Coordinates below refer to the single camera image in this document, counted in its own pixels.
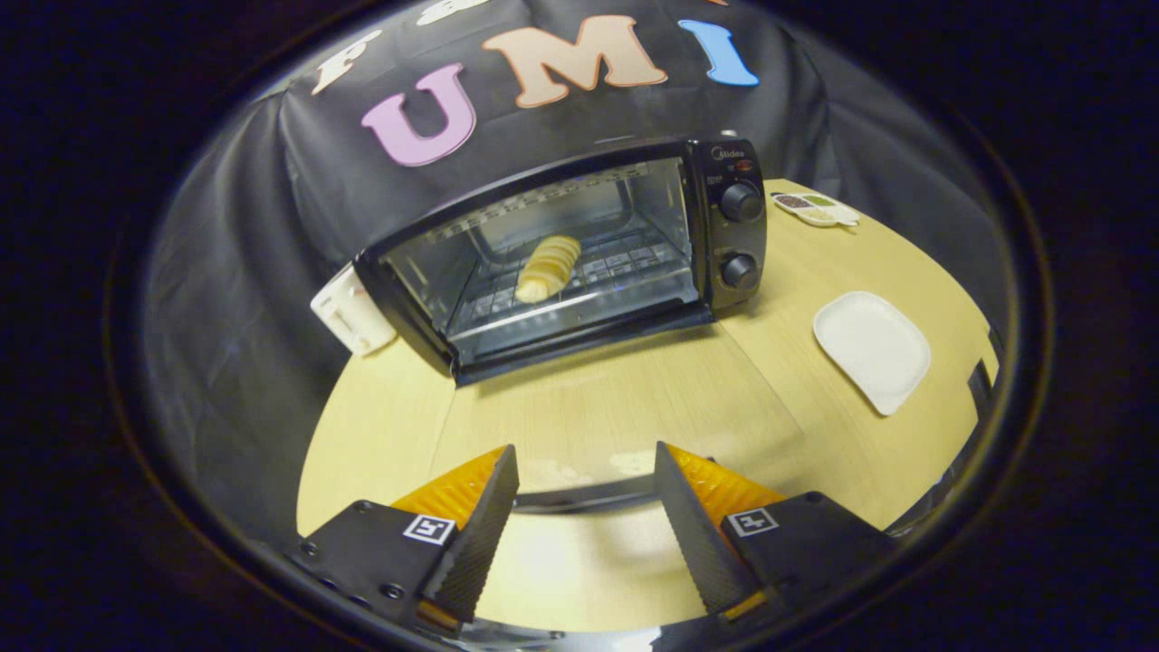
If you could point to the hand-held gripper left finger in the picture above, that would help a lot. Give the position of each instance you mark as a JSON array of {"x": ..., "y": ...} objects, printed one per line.
[{"x": 480, "y": 534}]

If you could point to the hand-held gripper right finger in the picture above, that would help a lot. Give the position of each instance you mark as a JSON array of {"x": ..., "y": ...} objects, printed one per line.
[{"x": 693, "y": 534}]

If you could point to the yellow bread roll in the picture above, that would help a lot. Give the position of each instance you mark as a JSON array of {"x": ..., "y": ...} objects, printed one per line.
[{"x": 548, "y": 267}]

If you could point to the black toaster oven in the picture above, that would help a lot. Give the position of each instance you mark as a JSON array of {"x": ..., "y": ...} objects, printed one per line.
[{"x": 738, "y": 235}]

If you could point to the white power strip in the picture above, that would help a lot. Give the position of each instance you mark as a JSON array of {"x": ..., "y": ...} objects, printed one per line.
[{"x": 349, "y": 312}]

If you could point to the white square plate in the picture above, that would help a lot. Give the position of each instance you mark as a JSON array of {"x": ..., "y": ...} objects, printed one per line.
[{"x": 874, "y": 349}]

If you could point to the white compartment tray with grains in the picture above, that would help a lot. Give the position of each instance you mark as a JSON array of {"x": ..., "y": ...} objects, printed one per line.
[{"x": 819, "y": 210}]

